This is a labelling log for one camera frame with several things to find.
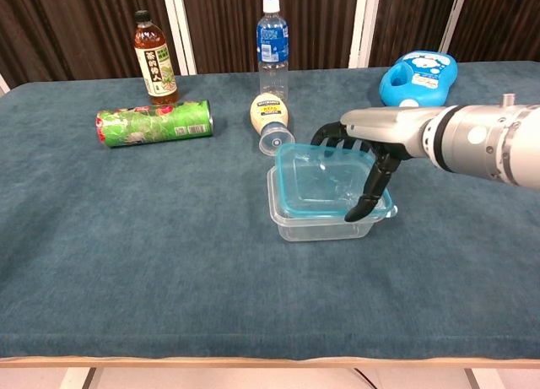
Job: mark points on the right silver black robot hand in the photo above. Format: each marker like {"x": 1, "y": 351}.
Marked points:
{"x": 388, "y": 127}

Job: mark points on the teal container lid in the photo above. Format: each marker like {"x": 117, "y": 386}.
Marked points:
{"x": 320, "y": 182}

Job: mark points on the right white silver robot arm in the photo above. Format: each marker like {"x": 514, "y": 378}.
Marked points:
{"x": 485, "y": 144}

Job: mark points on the clear plastic food container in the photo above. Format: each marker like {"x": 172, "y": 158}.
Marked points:
{"x": 316, "y": 228}

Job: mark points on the blue detergent bottle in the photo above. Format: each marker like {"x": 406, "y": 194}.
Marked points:
{"x": 426, "y": 81}

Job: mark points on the brown partition panel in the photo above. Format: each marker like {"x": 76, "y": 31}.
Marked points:
{"x": 409, "y": 17}
{"x": 228, "y": 26}
{"x": 76, "y": 30}
{"x": 502, "y": 17}

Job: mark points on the mayonnaise squeeze bottle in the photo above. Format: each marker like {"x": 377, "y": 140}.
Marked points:
{"x": 270, "y": 115}

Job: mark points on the clear water bottle blue label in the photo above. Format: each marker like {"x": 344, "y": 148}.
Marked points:
{"x": 273, "y": 43}

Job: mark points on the green chips can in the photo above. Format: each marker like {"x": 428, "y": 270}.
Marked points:
{"x": 152, "y": 125}

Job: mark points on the brown tea bottle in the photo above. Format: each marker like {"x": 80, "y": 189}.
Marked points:
{"x": 158, "y": 72}

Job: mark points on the white table leg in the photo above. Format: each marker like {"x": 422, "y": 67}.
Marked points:
{"x": 80, "y": 379}
{"x": 478, "y": 379}

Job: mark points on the teal tablecloth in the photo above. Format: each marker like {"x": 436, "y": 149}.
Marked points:
{"x": 126, "y": 237}

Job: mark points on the white partition post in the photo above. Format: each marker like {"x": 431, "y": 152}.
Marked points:
{"x": 364, "y": 26}
{"x": 179, "y": 30}
{"x": 455, "y": 17}
{"x": 3, "y": 86}

